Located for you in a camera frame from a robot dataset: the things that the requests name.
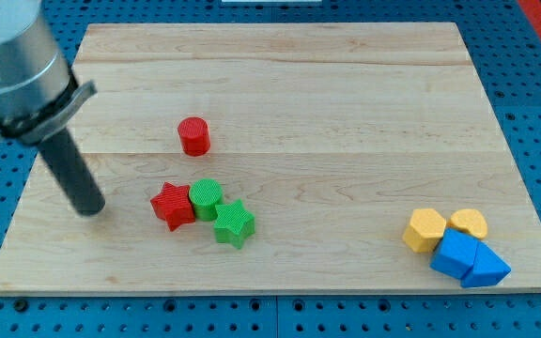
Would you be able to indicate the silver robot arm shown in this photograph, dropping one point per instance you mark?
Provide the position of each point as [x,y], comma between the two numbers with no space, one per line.
[39,93]

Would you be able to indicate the green star block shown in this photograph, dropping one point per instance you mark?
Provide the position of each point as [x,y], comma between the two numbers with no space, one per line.
[234,224]

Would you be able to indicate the red star block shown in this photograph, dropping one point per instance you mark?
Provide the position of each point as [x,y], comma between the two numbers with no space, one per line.
[173,205]

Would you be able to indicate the wooden board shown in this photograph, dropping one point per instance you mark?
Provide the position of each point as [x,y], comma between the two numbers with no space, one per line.
[331,134]

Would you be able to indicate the green cylinder block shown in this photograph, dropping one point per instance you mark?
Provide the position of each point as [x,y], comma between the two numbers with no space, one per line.
[205,194]

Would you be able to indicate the red cylinder block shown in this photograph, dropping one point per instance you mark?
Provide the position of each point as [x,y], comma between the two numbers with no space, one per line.
[193,134]

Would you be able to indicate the yellow hexagon block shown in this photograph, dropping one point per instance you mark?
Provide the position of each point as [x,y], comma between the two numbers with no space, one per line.
[424,230]

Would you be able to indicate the blue cube block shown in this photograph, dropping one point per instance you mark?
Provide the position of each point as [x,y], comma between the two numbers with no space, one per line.
[455,254]

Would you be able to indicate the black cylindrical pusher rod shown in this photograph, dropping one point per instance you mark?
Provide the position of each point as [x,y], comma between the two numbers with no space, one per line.
[68,167]

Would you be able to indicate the yellow heart block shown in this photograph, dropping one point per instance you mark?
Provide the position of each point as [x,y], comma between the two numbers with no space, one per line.
[470,221]

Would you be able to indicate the blue triangle block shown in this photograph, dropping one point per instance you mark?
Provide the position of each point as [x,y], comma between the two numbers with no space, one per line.
[488,269]

